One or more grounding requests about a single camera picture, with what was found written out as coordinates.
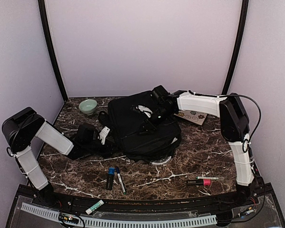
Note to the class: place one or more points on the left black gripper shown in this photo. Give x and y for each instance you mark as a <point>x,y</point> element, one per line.
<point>109,145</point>

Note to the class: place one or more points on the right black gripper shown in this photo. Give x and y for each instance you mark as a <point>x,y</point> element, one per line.
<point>148,127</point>

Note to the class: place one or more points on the black student backpack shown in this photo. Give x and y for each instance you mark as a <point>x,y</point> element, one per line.
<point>124,123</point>

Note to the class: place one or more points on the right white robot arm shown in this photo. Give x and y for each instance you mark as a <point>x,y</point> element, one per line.
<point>234,126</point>

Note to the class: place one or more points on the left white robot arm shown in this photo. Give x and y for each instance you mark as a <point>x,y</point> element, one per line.
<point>25,127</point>

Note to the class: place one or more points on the blue cap black highlighter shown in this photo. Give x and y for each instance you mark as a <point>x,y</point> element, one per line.
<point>110,178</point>

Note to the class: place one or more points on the blue cap white pen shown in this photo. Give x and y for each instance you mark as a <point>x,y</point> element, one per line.
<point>120,180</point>

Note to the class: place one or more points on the pale green ceramic bowl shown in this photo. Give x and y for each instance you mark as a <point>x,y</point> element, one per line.
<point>88,106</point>

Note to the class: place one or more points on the floral square plate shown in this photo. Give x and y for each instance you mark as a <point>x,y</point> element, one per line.
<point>192,116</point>

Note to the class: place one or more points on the white green glue stick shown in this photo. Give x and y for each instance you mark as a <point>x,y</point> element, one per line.
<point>94,207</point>

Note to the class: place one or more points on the thin white green pen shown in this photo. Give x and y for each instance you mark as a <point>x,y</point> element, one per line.
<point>210,178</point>

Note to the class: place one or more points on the small green circuit board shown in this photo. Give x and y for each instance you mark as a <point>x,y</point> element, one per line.
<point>68,219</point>

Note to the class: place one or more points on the pink cap black highlighter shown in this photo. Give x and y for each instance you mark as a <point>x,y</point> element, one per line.
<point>198,182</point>

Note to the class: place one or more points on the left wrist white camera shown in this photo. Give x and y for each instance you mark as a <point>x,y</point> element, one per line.
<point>103,134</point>

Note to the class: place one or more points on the wrist white camera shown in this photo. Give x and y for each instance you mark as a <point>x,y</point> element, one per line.
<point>143,109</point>
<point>103,134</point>

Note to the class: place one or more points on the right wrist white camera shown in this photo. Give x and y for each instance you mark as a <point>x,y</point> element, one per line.
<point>143,109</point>

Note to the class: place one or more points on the white slotted cable duct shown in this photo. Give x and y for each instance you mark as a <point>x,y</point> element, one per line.
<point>122,220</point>

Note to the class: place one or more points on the left black frame post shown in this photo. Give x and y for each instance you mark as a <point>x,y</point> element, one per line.
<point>50,49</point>

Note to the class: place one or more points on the black frame post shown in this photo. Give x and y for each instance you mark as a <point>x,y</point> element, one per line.
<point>50,49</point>
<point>237,46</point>

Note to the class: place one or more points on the black front table rail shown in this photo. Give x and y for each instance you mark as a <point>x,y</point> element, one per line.
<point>219,203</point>

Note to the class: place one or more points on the right black frame post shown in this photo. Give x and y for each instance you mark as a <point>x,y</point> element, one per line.
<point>237,46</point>

